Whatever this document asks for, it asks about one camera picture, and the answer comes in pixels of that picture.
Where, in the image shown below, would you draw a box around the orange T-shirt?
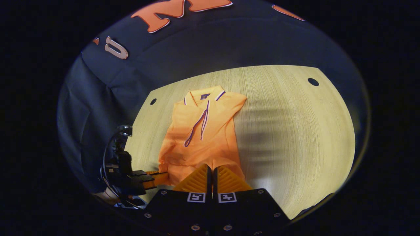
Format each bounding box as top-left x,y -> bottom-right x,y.
158,86 -> 247,187

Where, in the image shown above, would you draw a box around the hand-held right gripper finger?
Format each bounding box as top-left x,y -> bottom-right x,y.
213,165 -> 291,236
144,164 -> 213,236

